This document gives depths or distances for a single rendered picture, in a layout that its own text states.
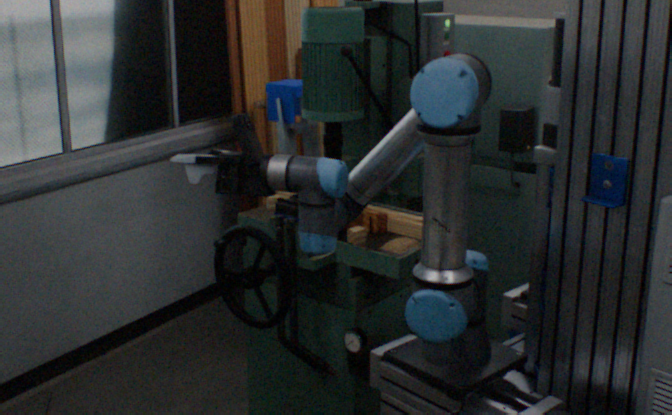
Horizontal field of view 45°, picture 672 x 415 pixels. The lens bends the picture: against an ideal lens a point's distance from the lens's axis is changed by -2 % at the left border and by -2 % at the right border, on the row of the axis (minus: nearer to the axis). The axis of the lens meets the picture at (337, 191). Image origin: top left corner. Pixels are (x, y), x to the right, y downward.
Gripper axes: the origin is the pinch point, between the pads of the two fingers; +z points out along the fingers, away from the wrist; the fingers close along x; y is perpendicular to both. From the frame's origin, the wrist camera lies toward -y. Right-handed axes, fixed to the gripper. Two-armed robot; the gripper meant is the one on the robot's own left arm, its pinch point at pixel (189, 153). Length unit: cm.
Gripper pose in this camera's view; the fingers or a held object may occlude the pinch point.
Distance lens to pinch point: 175.4
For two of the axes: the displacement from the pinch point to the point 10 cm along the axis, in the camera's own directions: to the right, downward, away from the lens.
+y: -0.5, 9.9, 1.5
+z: -9.2, -1.0, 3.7
